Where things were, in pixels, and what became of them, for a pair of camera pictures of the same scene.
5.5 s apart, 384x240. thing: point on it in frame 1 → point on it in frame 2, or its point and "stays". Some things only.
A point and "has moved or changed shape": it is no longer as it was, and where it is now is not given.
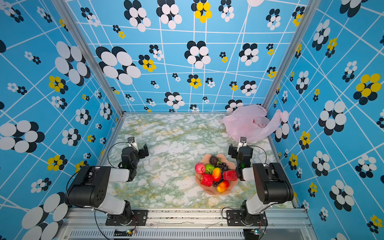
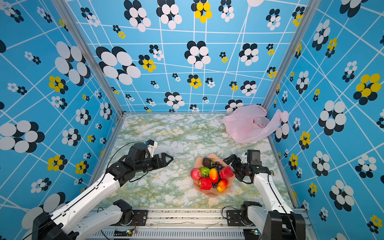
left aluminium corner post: [91, 55] stays
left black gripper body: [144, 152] → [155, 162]
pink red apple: [199, 168] → [196, 174]
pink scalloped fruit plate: [212, 190] → [198, 164]
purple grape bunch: [223, 167] → [217, 165]
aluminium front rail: [91, 224] stays
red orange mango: [216, 174] has moved or changed shape
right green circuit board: [251, 234] stays
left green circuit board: [126, 233] stays
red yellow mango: [222, 186] stays
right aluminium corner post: [311, 7] stays
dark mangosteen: [213, 160] → [206, 162]
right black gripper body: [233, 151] → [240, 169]
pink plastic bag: [253, 122] stays
